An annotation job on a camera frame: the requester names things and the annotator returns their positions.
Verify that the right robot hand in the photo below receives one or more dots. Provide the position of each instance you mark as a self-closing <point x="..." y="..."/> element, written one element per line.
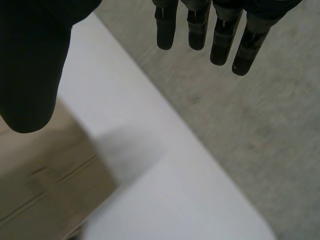
<point x="30" y="62"/>

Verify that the beige shorts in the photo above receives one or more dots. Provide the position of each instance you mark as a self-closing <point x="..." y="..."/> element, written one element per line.
<point x="42" y="172"/>

